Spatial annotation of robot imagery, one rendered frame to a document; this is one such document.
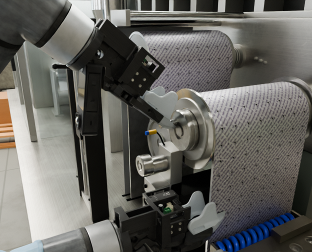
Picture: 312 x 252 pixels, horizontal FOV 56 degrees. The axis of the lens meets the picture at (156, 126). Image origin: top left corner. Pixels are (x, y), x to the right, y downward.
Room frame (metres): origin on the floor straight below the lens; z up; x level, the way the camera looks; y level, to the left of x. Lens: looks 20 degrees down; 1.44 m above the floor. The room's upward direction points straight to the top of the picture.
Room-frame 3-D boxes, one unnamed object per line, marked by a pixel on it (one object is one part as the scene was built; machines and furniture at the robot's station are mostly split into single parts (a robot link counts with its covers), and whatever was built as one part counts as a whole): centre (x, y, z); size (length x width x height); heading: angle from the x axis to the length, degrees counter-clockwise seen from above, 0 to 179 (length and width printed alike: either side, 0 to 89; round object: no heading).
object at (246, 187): (0.50, -0.20, 1.11); 0.23 x 0.01 x 0.18; 117
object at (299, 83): (0.61, -0.29, 1.25); 0.15 x 0.01 x 0.15; 27
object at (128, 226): (0.39, 0.01, 1.12); 0.12 x 0.08 x 0.09; 117
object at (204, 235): (0.40, -0.06, 1.09); 0.09 x 0.05 x 0.02; 116
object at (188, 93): (0.50, -0.06, 1.25); 0.15 x 0.01 x 0.15; 27
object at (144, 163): (0.49, 0.02, 1.18); 0.04 x 0.02 x 0.04; 27
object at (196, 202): (0.46, -0.08, 1.11); 0.09 x 0.03 x 0.06; 119
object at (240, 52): (0.85, -0.21, 1.33); 0.07 x 0.07 x 0.07; 27
